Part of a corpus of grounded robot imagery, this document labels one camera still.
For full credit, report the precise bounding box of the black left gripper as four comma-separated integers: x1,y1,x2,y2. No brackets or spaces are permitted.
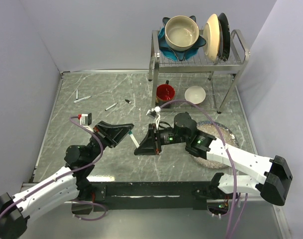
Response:
87,121,136,163

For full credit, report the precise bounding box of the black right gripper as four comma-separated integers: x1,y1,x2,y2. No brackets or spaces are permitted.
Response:
134,121,189,154

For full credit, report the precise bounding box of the white marker green end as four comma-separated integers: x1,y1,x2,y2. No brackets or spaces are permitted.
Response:
128,131,139,148

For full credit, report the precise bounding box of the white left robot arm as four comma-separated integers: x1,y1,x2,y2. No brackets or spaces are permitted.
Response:
0,121,134,239

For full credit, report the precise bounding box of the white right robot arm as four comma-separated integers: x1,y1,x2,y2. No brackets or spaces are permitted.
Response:
134,111,293,206

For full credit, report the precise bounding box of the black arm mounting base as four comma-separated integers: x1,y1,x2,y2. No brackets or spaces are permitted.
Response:
78,181,233,210

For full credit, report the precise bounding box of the white marker black tip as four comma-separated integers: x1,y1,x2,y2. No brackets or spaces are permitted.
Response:
105,103,118,111

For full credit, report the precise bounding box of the white marker long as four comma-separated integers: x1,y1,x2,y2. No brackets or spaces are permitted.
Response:
74,96,91,104

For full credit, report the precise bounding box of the red black mug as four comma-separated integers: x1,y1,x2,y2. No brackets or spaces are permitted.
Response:
156,80,176,106

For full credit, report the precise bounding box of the speckled grey plate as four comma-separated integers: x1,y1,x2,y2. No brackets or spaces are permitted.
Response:
194,120,239,169

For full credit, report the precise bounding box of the small white bowl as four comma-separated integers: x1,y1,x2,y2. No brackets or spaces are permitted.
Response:
184,86,206,105

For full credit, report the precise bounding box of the steel dish rack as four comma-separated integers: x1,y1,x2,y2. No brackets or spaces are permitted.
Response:
148,29,250,114

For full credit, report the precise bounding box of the blue flower-shaped bowl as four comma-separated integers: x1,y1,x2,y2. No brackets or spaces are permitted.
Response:
158,17,206,62

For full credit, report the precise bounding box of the beige ceramic bowl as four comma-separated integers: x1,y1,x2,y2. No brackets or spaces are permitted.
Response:
162,15,200,51

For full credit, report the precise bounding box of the cream plate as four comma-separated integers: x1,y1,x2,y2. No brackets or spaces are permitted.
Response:
203,13,220,62

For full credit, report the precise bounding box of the black plate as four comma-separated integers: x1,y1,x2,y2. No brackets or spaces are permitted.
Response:
218,12,230,62

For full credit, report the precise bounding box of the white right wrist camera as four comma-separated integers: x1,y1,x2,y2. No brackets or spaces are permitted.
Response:
146,106,161,119

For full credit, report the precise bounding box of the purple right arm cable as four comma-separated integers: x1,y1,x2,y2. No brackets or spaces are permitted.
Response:
158,100,249,239

